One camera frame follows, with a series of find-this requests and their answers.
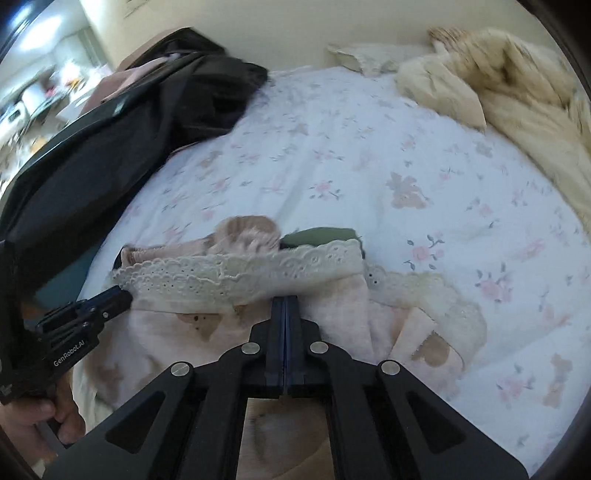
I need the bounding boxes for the black leather jacket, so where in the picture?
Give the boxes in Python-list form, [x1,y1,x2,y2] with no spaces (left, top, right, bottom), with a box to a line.
[0,28,269,298]

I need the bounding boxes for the floral white bed sheet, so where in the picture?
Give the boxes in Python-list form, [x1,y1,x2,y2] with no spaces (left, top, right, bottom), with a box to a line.
[74,65,591,476]

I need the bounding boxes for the cream quilt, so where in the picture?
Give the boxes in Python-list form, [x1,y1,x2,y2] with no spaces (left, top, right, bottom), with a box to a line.
[394,28,591,243]

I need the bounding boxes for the white kitchen appliance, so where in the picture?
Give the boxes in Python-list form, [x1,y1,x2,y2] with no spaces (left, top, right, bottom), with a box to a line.
[0,100,29,136]

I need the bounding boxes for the cream lace-edged pillow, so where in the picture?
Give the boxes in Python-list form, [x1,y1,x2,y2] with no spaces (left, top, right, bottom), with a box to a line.
[327,42,431,77]

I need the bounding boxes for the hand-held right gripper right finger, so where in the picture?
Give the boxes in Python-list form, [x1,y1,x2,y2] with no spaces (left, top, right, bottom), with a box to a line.
[286,295,530,480]

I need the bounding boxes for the teal mattress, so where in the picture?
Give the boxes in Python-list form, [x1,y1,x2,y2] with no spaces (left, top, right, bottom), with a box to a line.
[34,256,105,308]

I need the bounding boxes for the pink bear print pants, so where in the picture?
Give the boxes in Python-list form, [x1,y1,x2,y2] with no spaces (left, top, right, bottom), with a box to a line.
[74,215,488,480]

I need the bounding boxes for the olive green folded garment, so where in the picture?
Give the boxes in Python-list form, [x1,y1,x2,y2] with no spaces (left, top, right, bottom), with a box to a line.
[280,226,359,248]

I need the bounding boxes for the person's left hand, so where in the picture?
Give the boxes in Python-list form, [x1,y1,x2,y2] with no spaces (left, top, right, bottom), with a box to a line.
[0,369,88,463]

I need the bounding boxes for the pink garment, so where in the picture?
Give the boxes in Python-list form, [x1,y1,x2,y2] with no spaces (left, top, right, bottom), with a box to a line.
[98,51,185,106]

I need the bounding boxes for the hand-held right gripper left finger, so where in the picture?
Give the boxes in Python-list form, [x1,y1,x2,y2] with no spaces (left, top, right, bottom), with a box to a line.
[41,295,288,480]

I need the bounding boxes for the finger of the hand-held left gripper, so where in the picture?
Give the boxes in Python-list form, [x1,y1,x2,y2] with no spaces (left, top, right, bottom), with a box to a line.
[76,285,134,326]

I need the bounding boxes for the brown patterned pillow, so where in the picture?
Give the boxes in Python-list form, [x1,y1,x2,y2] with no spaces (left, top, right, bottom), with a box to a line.
[427,25,468,45]

